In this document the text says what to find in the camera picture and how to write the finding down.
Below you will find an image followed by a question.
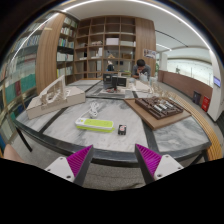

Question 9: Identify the curved ceiling light strip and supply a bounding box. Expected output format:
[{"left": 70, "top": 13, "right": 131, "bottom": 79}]
[{"left": 61, "top": 0, "right": 213, "bottom": 51}]

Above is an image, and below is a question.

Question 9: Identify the person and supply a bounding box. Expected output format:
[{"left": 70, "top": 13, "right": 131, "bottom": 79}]
[{"left": 131, "top": 58, "right": 152, "bottom": 83}]

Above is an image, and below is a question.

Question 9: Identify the small white architectural model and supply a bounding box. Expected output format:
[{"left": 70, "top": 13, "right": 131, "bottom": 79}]
[{"left": 134, "top": 79, "right": 153, "bottom": 94}]

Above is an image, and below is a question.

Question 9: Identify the black architectural model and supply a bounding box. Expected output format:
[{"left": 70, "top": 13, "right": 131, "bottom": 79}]
[{"left": 98, "top": 73, "right": 129, "bottom": 99}]

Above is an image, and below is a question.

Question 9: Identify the tall bookshelf with books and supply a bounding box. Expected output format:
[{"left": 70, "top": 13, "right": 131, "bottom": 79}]
[{"left": 0, "top": 11, "right": 79, "bottom": 134}]

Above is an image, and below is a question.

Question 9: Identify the white coiled power cable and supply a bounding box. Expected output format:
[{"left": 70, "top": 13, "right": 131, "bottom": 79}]
[{"left": 79, "top": 100, "right": 101, "bottom": 119}]

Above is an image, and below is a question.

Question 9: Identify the green and white power strip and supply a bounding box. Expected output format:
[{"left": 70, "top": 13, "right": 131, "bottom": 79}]
[{"left": 74, "top": 117, "right": 116, "bottom": 134}]

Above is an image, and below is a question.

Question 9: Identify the large white architectural model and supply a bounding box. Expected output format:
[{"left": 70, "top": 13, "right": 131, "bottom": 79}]
[{"left": 25, "top": 74, "right": 87, "bottom": 120}]

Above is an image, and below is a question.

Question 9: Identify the wooden cubby shelf unit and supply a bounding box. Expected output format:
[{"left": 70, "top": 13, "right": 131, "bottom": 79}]
[{"left": 73, "top": 15, "right": 137, "bottom": 81}]

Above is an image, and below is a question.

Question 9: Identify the dark waste bin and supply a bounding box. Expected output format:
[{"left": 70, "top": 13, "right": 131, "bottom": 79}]
[{"left": 192, "top": 90, "right": 202, "bottom": 105}]

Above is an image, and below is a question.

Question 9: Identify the brown architectural model on board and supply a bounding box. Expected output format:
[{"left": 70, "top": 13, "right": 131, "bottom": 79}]
[{"left": 123, "top": 95, "right": 193, "bottom": 131}]

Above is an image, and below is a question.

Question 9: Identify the poster on wood panel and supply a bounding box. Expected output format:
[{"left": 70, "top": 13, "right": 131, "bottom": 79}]
[{"left": 143, "top": 48, "right": 157, "bottom": 60}]

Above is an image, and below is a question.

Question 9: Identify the small black charger block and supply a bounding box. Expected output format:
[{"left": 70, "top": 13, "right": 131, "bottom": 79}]
[{"left": 117, "top": 124, "right": 128, "bottom": 136}]

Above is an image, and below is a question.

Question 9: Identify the wall-mounted display screen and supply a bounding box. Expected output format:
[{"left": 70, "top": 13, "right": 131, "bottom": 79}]
[{"left": 213, "top": 75, "right": 222, "bottom": 88}]

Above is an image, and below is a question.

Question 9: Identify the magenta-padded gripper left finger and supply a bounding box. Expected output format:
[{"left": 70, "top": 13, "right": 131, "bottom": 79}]
[{"left": 44, "top": 144, "right": 95, "bottom": 187}]

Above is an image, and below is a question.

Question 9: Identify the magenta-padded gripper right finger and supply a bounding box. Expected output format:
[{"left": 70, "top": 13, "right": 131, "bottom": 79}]
[{"left": 134, "top": 143, "right": 184, "bottom": 185}]

